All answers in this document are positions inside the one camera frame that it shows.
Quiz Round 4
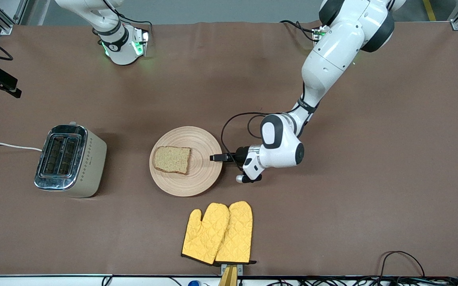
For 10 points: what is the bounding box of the black looped cable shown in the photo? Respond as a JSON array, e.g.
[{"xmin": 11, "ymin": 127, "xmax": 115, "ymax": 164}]
[{"xmin": 379, "ymin": 251, "xmax": 426, "ymax": 278}]

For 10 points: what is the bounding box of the slice of brown toast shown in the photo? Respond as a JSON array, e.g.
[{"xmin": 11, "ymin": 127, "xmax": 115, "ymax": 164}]
[{"xmin": 153, "ymin": 146, "xmax": 192, "ymax": 175}]

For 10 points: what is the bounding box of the table cover sheet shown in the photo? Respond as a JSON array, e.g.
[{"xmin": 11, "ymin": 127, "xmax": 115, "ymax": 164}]
[{"xmin": 0, "ymin": 21, "xmax": 458, "ymax": 277}]

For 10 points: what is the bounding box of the round wooden plate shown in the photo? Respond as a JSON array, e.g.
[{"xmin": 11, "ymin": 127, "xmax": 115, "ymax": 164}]
[{"xmin": 149, "ymin": 126, "xmax": 223, "ymax": 197}]

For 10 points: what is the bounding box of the black base cable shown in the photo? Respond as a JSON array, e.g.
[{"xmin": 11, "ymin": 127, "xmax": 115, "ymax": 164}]
[
  {"xmin": 280, "ymin": 20, "xmax": 321, "ymax": 41},
  {"xmin": 114, "ymin": 14, "xmax": 154, "ymax": 31}
]

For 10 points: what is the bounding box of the black left base cable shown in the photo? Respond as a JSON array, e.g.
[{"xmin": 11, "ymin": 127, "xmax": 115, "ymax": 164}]
[{"xmin": 280, "ymin": 20, "xmax": 321, "ymax": 41}]

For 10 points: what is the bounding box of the bundle of black cables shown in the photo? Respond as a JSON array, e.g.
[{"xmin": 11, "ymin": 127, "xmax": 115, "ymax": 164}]
[{"xmin": 269, "ymin": 276, "xmax": 458, "ymax": 286}]

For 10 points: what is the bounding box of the black right base cable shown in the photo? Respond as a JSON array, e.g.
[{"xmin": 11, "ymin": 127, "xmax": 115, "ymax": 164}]
[{"xmin": 114, "ymin": 14, "xmax": 154, "ymax": 31}]

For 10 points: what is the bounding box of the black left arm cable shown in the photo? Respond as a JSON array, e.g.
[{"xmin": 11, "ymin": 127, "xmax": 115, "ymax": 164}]
[{"xmin": 221, "ymin": 112, "xmax": 283, "ymax": 160}]

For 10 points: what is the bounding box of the chrome and beige toaster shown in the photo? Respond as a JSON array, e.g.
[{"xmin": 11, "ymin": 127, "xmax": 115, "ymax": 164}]
[{"xmin": 34, "ymin": 121, "xmax": 107, "ymax": 198}]

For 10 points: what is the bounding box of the white toaster power cable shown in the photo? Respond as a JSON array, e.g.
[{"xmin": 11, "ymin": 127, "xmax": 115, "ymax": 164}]
[{"xmin": 0, "ymin": 142, "xmax": 43, "ymax": 152}]

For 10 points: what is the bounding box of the yellow quilted oven mitt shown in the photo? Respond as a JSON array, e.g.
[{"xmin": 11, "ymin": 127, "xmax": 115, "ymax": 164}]
[
  {"xmin": 215, "ymin": 201, "xmax": 256, "ymax": 265},
  {"xmin": 181, "ymin": 203, "xmax": 230, "ymax": 265}
]

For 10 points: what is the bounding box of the metal bracket with wooden post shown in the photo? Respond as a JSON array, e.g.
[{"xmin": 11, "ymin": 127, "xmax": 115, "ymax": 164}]
[{"xmin": 218, "ymin": 263, "xmax": 244, "ymax": 286}]

